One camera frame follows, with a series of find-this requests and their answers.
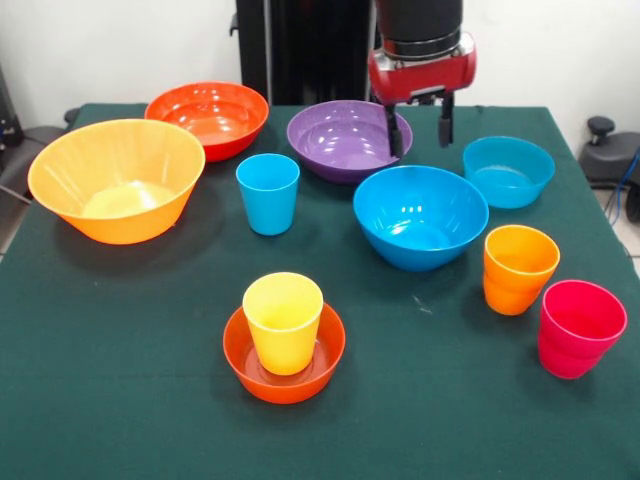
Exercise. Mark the yellow cup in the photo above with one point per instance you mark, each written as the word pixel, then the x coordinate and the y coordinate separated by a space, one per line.
pixel 282 335

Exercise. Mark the small red bowl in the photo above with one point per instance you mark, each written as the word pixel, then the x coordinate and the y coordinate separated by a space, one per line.
pixel 285 390

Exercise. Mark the orange cup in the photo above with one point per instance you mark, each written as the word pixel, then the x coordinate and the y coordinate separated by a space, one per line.
pixel 515 285

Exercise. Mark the large blue bowl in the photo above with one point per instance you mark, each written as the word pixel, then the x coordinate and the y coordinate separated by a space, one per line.
pixel 420 235

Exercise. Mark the small blue bowl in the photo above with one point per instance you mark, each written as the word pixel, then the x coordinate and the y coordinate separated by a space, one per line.
pixel 507 185

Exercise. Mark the grey black floor base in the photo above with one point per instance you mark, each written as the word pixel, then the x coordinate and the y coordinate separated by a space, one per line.
pixel 615 160
pixel 35 145

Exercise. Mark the black computer tower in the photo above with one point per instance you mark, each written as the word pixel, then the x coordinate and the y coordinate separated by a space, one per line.
pixel 6 115

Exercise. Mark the large orange bowl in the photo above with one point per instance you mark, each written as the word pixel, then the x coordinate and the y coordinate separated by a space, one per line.
pixel 115 170

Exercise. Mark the purple bowl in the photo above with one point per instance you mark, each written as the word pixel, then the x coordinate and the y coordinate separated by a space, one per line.
pixel 345 145

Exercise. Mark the pink cup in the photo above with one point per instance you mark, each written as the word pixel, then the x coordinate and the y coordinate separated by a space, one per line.
pixel 575 340

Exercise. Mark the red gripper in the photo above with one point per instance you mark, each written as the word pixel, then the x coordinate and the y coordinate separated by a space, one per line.
pixel 425 77

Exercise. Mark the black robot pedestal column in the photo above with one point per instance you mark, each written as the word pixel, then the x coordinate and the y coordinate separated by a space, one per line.
pixel 310 50

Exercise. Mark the blue cup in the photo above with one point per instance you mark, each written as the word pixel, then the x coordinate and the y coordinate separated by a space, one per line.
pixel 267 200

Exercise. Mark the large red bowl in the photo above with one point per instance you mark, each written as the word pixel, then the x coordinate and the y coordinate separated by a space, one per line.
pixel 210 115

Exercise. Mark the dark green tablecloth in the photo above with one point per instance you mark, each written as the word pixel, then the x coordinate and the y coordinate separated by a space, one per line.
pixel 320 430

